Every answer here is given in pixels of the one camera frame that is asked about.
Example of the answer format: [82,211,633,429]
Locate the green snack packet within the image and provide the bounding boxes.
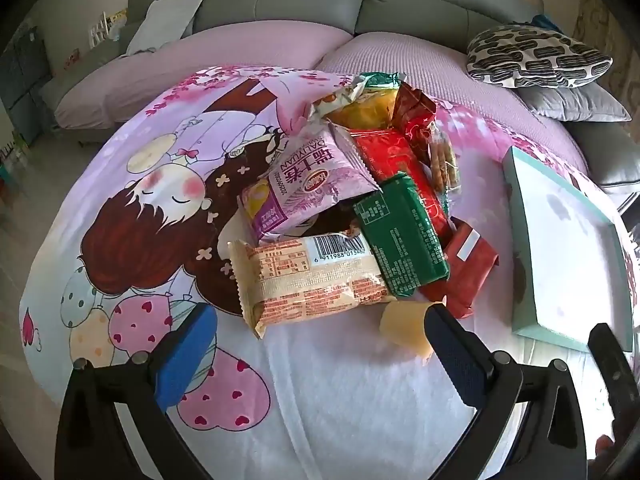
[352,172,451,298]

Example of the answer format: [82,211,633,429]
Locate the dark storage cabinet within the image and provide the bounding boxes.
[0,25,53,146]

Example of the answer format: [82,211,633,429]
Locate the beige barcode snack packet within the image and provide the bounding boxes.
[227,232,398,341]

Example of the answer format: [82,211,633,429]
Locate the grey sofa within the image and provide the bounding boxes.
[40,0,640,191]

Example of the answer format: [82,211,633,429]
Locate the pink printed blanket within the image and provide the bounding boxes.
[19,65,640,480]

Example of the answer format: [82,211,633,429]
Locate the person's right hand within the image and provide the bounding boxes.
[594,432,617,461]

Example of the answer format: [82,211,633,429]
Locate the teal shallow box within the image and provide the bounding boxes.
[502,146,640,353]

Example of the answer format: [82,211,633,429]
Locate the clear round cracker packet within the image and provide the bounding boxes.
[427,122,461,196]

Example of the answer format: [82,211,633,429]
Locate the red gold-patterned snack packet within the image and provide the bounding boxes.
[347,127,453,256]

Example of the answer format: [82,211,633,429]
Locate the beige patterned curtain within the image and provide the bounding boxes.
[575,0,640,126]

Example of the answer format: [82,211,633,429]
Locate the purple snack packet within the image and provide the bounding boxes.
[237,125,383,246]

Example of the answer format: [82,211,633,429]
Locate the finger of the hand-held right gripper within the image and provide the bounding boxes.
[587,324,640,428]

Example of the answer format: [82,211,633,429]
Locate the small red snack packet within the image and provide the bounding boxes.
[395,82,438,166]

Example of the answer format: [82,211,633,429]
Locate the yellow green-ended snack packet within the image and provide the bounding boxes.
[325,72,406,133]

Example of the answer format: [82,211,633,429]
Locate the cream candy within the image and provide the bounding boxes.
[378,300,446,359]

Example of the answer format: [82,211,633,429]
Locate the black white patterned pillow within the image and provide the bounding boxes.
[466,24,614,89]

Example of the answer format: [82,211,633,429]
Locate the light grey pillow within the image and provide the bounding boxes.
[125,0,211,57]

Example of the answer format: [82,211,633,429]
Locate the grey fabric pillow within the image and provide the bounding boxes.
[520,80,632,123]

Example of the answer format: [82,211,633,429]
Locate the dark red white-label packet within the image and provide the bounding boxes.
[417,217,501,320]

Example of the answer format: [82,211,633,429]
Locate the blue cloth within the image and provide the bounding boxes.
[530,12,566,31]

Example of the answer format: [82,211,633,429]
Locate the grey leather cushion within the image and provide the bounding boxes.
[567,117,640,191]

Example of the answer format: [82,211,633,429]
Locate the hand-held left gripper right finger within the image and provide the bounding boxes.
[422,303,588,480]

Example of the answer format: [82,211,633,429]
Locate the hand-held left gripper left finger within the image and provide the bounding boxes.
[54,303,219,480]

